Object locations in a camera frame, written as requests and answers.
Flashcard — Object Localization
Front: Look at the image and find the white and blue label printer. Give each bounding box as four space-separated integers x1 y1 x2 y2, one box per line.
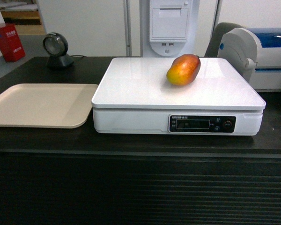
217 28 281 91

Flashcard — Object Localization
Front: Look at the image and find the dark red yellow mango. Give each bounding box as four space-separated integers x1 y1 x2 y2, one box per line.
166 54 201 86

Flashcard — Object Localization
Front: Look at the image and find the black checkout counter cabinet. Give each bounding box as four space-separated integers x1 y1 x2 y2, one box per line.
0 56 281 225

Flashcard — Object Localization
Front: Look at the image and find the wooden shelf in background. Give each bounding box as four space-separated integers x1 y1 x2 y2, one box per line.
0 0 45 35

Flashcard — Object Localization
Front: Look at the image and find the beige plastic tray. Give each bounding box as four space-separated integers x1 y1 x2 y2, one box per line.
0 83 98 129

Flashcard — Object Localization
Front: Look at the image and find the black omnidirectional barcode scanner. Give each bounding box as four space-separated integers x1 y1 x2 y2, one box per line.
43 32 74 70

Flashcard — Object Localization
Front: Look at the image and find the white receipt printer kiosk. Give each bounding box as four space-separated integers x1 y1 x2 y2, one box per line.
139 0 220 57

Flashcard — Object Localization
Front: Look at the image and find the red fire extinguisher box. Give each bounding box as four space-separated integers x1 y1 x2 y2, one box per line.
0 23 26 62

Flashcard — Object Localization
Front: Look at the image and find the white digital checkout scale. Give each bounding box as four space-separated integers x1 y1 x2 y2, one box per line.
92 58 266 136

